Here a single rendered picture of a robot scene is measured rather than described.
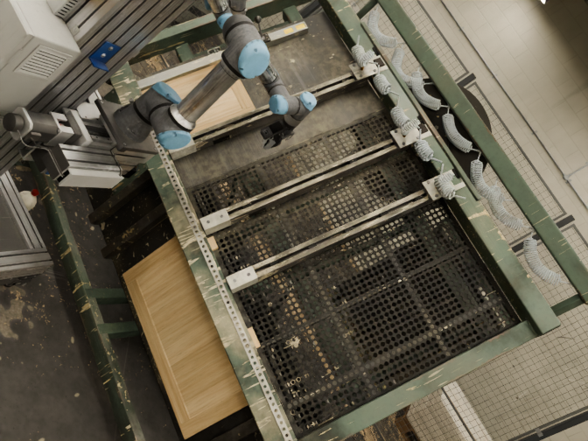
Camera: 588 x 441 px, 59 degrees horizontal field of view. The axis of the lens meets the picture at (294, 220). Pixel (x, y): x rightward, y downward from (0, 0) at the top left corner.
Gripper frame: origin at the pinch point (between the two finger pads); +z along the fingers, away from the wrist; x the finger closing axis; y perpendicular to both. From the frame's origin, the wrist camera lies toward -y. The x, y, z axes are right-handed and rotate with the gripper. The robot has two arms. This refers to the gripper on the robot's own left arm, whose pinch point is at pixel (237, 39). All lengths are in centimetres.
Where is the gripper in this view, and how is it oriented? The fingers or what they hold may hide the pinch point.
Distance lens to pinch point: 285.6
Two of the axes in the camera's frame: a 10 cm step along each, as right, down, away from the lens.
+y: -0.9, 9.1, -4.1
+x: 9.9, 1.3, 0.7
